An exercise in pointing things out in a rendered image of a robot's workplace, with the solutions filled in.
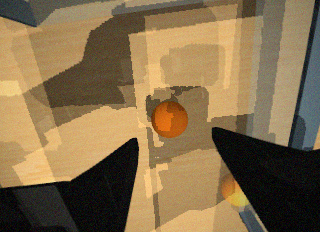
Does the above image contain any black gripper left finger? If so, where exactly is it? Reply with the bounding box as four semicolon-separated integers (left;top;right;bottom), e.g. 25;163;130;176
0;138;139;232

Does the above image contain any brown ball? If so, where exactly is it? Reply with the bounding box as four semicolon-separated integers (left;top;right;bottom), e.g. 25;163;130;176
151;101;188;138

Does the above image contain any orange see-through ball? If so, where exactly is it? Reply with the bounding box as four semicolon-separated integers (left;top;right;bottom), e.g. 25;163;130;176
220;173;250;207

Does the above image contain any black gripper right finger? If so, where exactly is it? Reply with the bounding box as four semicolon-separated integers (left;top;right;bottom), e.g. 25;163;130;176
212;127;320;232

